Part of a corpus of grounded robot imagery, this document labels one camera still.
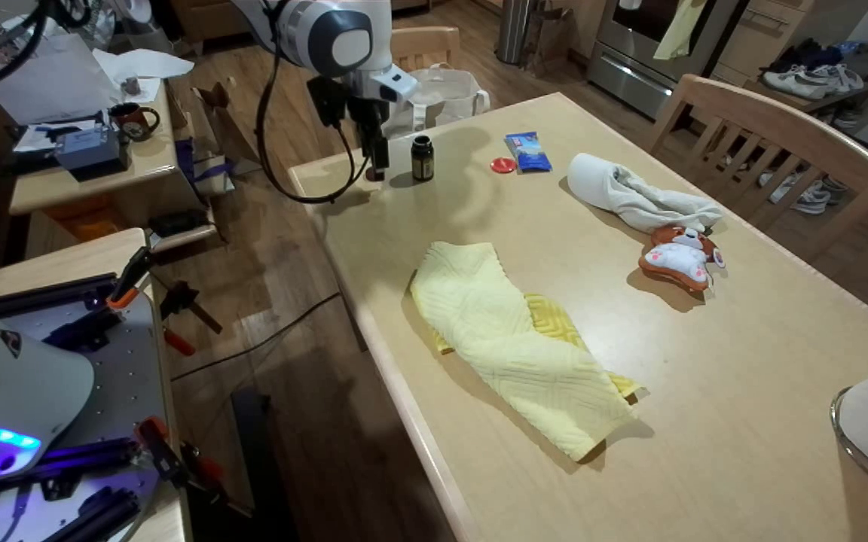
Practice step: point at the white plastic bag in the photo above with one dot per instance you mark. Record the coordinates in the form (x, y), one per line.
(442, 96)

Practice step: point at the yellow cloth towel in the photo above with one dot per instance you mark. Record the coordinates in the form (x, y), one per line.
(482, 317)

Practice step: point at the white paper sheet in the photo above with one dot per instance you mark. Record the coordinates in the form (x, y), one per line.
(57, 79)

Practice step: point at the blue grey box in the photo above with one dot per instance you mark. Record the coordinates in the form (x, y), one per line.
(93, 151)

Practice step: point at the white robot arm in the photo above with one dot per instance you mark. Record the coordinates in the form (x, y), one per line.
(347, 52)

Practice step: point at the orange white plush toy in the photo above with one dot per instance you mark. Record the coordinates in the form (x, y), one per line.
(683, 257)

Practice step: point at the dark mug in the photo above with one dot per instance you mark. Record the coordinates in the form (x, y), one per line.
(136, 121)

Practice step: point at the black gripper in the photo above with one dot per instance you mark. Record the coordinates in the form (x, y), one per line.
(334, 102)

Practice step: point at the small red ring object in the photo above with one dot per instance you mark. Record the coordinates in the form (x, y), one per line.
(504, 166)

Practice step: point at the stainless steel oven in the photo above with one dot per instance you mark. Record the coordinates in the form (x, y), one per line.
(647, 46)

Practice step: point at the orange black clamp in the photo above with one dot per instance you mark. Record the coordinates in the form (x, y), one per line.
(89, 333)

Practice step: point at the wooden side desk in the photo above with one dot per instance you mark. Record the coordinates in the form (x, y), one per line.
(107, 181)

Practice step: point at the wooden chair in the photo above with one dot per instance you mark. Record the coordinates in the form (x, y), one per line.
(427, 46)
(763, 151)

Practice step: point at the white rolled cloth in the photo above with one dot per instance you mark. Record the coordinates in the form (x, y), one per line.
(633, 200)

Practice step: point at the dark brown bottle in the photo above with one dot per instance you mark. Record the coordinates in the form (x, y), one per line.
(424, 157)

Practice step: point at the wooden chair right side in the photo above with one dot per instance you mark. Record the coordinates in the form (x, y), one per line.
(763, 151)

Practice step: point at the blue packet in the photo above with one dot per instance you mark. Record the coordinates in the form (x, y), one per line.
(528, 151)

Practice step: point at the white sneakers pair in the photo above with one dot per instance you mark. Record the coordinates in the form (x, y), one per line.
(826, 79)

